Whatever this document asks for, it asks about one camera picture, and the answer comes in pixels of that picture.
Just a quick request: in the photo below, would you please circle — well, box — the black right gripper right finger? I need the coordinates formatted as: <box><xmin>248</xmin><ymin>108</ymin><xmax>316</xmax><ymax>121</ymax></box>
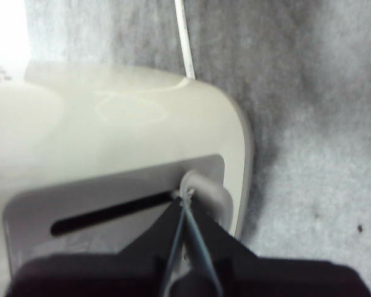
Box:
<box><xmin>172</xmin><ymin>197</ymin><xmax>371</xmax><ymax>297</ymax></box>

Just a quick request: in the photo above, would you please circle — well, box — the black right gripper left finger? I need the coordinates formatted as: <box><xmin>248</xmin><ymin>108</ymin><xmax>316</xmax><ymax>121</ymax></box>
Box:
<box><xmin>5</xmin><ymin>197</ymin><xmax>187</xmax><ymax>297</ymax></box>

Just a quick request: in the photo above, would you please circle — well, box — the grey toaster lever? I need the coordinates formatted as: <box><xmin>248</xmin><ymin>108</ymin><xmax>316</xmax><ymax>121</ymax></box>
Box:
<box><xmin>177</xmin><ymin>171</ymin><xmax>233</xmax><ymax>232</ymax></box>

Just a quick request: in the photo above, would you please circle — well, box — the white power cable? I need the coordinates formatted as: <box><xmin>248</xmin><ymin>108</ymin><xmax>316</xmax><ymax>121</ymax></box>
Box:
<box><xmin>173</xmin><ymin>0</ymin><xmax>197</xmax><ymax>80</ymax></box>

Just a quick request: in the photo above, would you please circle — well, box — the cream two-slot toaster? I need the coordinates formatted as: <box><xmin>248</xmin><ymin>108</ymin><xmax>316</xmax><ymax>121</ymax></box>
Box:
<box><xmin>0</xmin><ymin>57</ymin><xmax>254</xmax><ymax>297</ymax></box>

